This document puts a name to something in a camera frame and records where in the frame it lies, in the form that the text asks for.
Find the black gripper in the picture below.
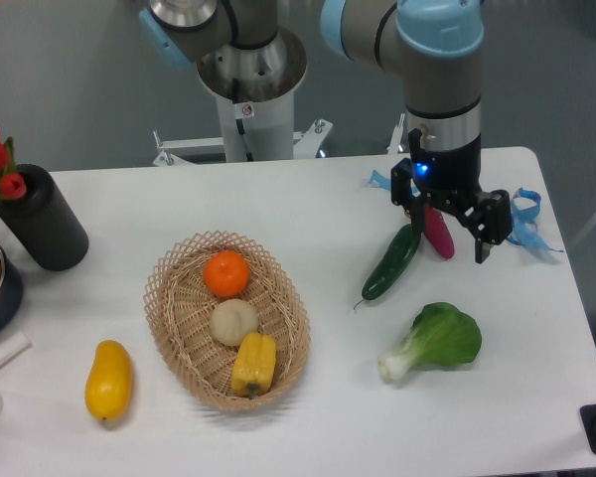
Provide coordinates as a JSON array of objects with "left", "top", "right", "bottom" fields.
[{"left": 390, "top": 128, "right": 513, "bottom": 264}]

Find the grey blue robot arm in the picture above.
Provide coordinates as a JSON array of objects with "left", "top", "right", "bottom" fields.
[{"left": 139, "top": 1, "right": 512, "bottom": 262}]

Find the yellow bell pepper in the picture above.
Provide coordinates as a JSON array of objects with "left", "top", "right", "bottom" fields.
[{"left": 230, "top": 332, "right": 276, "bottom": 399}]

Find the wicker oval basket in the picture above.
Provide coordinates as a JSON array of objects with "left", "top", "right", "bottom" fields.
[{"left": 144, "top": 232, "right": 310, "bottom": 411}]

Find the magenta sweet potato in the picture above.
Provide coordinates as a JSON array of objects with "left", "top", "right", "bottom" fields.
[{"left": 424, "top": 205, "right": 455, "bottom": 259}]

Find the green cucumber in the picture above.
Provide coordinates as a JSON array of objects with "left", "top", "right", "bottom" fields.
[{"left": 354, "top": 224, "right": 421, "bottom": 308}]

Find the green bok choy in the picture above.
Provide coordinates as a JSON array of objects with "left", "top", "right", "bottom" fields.
[{"left": 377, "top": 302, "right": 483, "bottom": 382}]

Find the orange fruit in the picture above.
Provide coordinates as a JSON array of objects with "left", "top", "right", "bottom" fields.
[{"left": 202, "top": 250, "right": 250, "bottom": 297}]

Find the white steamed bun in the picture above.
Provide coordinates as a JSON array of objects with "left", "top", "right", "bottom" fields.
[{"left": 210, "top": 299, "right": 259, "bottom": 347}]

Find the yellow mango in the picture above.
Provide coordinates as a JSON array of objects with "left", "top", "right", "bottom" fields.
[{"left": 84, "top": 340, "right": 133, "bottom": 421}]

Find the black cylindrical vase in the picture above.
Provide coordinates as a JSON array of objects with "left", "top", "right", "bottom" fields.
[{"left": 0, "top": 164, "right": 89, "bottom": 271}]

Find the blue ribbon strap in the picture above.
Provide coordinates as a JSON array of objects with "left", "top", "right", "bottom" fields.
[{"left": 365, "top": 169, "right": 565, "bottom": 255}]

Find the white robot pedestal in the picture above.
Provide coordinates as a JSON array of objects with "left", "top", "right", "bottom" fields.
[{"left": 154, "top": 27, "right": 334, "bottom": 166}]

